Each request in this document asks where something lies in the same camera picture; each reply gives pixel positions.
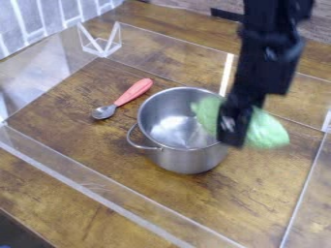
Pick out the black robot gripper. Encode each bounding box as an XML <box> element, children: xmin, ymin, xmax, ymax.
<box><xmin>217</xmin><ymin>28</ymin><xmax>305</xmax><ymax>148</ymax></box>

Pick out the green bumpy gourd toy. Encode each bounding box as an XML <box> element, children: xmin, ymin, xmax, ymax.
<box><xmin>190</xmin><ymin>97</ymin><xmax>290</xmax><ymax>149</ymax></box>

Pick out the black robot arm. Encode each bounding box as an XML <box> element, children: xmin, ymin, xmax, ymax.
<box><xmin>217</xmin><ymin>0</ymin><xmax>314</xmax><ymax>147</ymax></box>

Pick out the silver metal pot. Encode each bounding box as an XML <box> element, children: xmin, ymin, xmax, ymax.
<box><xmin>127</xmin><ymin>87</ymin><xmax>229</xmax><ymax>174</ymax></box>

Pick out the black strip on table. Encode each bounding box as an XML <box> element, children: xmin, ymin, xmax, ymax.
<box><xmin>212</xmin><ymin>8</ymin><xmax>244</xmax><ymax>23</ymax></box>

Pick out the red-handled metal spoon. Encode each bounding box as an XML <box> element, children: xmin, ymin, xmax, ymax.
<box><xmin>93</xmin><ymin>78</ymin><xmax>154</xmax><ymax>120</ymax></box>

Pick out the clear acrylic corner bracket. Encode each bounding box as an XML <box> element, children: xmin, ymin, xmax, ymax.
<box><xmin>77</xmin><ymin>22</ymin><xmax>122</xmax><ymax>58</ymax></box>

